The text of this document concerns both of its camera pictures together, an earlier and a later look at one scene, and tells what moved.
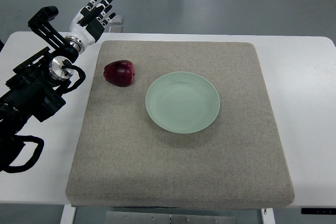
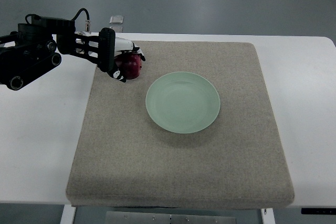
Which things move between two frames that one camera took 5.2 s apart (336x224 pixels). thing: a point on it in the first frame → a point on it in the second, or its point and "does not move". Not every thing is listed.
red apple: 121,73 → 129,63
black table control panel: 318,211 does not move
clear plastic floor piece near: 115,29 does not move
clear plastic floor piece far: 117,19 does not move
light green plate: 182,102 does not move
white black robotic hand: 88,22 → 108,44
